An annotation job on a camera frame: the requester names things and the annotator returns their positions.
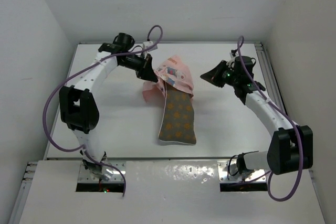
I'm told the aluminium frame rail right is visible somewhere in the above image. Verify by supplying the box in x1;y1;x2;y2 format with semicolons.
254;42;287;114

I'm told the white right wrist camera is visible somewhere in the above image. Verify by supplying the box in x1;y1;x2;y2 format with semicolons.
227;52;237;69

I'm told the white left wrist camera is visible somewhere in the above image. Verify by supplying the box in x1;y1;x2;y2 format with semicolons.
142;40;157;51

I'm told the white front cover board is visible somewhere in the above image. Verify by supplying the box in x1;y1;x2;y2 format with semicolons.
20;161;324;223

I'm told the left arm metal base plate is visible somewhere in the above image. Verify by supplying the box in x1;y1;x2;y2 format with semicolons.
77;163;125;184

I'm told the grey floral pillow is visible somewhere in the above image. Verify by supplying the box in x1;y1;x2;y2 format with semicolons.
159;85;197;145

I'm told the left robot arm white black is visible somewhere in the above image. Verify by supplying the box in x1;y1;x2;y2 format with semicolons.
59;33;157;177

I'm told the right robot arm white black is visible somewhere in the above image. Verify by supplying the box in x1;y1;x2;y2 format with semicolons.
200;56;313;175

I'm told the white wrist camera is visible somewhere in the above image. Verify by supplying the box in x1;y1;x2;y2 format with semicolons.
227;52;237;69
142;40;157;51

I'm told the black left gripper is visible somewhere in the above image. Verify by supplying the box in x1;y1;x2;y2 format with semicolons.
119;52;158;82

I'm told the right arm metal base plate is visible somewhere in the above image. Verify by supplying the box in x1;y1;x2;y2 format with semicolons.
217;159;266;184

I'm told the pink bunny print pillowcase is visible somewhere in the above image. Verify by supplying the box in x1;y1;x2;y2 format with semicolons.
142;55;194;102

